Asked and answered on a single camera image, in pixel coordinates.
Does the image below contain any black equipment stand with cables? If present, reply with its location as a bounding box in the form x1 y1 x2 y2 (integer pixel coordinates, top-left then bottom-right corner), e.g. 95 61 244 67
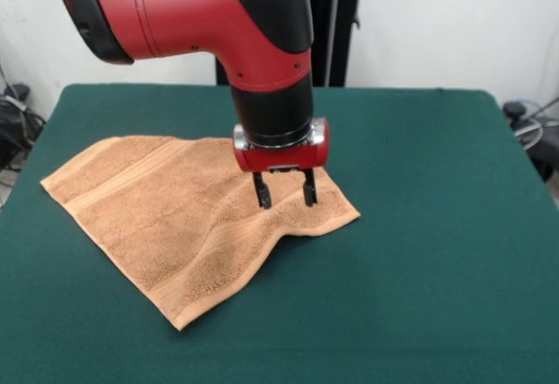
501 95 559 182
0 82 47 171

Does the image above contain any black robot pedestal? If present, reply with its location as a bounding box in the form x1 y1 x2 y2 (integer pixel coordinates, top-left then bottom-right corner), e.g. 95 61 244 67
216 0 381 88

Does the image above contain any orange terry towel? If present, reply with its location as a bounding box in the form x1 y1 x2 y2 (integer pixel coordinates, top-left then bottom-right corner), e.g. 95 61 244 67
39 135 362 332

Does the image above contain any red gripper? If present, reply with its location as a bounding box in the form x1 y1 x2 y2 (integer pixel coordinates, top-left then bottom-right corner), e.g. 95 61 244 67
232 116 332 210

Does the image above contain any dark green table cloth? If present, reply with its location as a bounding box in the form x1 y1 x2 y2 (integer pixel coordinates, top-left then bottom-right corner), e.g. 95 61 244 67
0 83 559 384

